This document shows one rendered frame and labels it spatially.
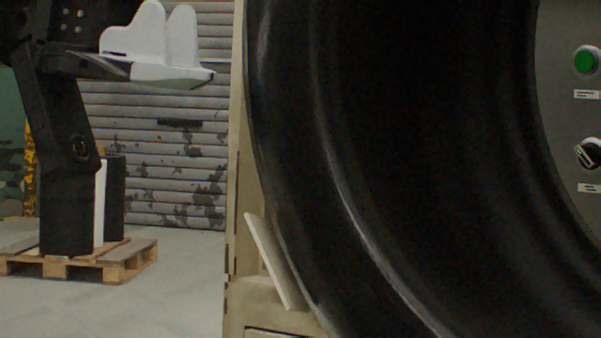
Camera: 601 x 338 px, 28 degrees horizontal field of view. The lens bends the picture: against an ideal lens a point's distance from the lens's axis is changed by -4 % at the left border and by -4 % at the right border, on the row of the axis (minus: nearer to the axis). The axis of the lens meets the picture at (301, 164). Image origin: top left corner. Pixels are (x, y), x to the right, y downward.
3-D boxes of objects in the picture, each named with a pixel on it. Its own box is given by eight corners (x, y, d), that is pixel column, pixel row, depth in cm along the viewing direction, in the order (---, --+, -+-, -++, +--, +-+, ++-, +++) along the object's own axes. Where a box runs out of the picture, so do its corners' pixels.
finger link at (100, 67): (117, 60, 84) (34, 45, 88) (115, 82, 84) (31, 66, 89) (162, 63, 88) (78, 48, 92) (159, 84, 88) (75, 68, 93)
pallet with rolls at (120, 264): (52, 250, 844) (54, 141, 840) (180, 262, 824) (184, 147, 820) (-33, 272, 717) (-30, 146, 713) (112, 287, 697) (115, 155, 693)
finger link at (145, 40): (192, 6, 82) (96, -8, 87) (180, 93, 82) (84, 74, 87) (222, 8, 84) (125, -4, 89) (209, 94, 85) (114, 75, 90)
